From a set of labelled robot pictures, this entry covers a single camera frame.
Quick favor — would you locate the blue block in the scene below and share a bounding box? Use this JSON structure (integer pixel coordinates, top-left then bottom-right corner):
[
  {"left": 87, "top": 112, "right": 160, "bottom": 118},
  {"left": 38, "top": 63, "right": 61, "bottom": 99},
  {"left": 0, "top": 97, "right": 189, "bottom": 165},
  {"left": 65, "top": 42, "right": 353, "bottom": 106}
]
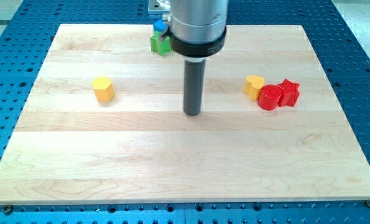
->
[{"left": 153, "top": 19, "right": 167, "bottom": 32}]

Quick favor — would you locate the red star block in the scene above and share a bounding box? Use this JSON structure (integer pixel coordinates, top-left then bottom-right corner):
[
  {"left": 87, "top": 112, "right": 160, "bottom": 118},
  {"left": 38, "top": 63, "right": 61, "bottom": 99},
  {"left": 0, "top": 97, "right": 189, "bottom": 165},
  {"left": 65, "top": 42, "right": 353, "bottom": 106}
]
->
[{"left": 277, "top": 79, "right": 300, "bottom": 107}]

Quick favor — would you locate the yellow heart block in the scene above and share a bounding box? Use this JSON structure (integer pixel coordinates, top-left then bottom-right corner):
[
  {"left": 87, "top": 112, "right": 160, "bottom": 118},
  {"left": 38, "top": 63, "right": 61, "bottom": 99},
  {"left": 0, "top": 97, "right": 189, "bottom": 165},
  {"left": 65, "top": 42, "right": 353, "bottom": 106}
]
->
[{"left": 243, "top": 75, "right": 265, "bottom": 101}]

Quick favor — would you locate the yellow hexagon block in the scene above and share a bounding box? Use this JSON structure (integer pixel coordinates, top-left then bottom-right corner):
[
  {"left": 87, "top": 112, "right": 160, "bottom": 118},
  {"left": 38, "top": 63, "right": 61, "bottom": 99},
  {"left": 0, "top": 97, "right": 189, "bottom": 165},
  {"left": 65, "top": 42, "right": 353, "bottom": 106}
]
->
[{"left": 91, "top": 77, "right": 115, "bottom": 102}]

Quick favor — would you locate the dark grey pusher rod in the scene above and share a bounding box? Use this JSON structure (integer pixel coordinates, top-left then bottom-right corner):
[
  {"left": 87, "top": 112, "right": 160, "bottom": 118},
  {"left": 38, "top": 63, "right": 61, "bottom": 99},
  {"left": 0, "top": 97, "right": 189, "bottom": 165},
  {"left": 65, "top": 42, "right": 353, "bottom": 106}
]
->
[{"left": 183, "top": 58, "right": 205, "bottom": 116}]

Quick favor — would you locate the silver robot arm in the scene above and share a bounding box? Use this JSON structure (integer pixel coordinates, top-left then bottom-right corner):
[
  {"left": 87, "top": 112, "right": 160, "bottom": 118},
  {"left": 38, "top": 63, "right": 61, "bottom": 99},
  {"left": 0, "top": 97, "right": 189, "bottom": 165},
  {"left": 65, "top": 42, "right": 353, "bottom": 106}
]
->
[{"left": 159, "top": 0, "right": 229, "bottom": 116}]

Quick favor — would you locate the red cylinder block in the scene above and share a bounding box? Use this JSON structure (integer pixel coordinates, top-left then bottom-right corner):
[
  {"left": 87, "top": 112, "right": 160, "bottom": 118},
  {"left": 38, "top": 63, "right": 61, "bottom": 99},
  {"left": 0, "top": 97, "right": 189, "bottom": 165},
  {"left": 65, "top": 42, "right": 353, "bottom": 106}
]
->
[{"left": 257, "top": 85, "right": 282, "bottom": 111}]

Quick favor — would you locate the light wooden board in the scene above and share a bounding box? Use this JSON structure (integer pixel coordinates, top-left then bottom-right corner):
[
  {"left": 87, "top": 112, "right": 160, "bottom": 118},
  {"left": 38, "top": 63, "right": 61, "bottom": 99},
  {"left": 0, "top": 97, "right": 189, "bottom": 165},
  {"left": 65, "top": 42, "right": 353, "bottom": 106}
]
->
[{"left": 0, "top": 24, "right": 370, "bottom": 205}]

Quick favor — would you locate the silver mounting plate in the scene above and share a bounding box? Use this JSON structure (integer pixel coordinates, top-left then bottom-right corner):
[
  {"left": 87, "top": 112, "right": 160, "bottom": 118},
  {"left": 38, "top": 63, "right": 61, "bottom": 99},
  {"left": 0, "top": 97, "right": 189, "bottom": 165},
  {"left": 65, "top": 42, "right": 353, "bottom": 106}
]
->
[{"left": 147, "top": 0, "right": 170, "bottom": 14}]

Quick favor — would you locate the left board clamp screw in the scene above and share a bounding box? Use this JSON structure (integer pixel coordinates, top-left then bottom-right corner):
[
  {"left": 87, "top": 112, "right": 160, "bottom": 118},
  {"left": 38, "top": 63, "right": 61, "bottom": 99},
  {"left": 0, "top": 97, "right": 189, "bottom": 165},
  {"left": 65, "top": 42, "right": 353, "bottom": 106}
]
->
[{"left": 1, "top": 205, "right": 12, "bottom": 214}]

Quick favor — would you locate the green star block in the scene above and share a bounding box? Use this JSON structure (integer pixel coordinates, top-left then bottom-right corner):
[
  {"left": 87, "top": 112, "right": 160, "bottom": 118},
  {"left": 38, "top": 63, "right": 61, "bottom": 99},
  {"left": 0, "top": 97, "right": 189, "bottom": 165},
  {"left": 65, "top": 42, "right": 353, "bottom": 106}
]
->
[{"left": 150, "top": 31, "right": 172, "bottom": 55}]

